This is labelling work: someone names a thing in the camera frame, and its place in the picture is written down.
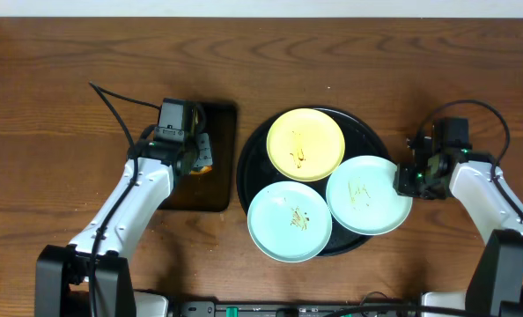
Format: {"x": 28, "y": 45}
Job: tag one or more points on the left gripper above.
{"x": 193, "y": 155}

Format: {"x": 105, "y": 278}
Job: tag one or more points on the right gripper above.
{"x": 402, "y": 187}

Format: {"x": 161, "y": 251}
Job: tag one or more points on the green and orange sponge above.
{"x": 201, "y": 170}

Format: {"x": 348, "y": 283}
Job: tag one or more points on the pale green plate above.
{"x": 361, "y": 196}

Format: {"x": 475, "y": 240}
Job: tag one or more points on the yellow plate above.
{"x": 305, "y": 144}

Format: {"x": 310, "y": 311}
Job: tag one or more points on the light blue plate front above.
{"x": 289, "y": 221}

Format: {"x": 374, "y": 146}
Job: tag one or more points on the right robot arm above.
{"x": 496, "y": 288}

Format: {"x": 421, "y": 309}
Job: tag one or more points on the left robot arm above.
{"x": 91, "y": 275}

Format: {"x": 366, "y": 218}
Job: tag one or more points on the black rectangular tray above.
{"x": 210, "y": 191}

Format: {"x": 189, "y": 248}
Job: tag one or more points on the black round tray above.
{"x": 255, "y": 171}

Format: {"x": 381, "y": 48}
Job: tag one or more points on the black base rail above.
{"x": 223, "y": 309}

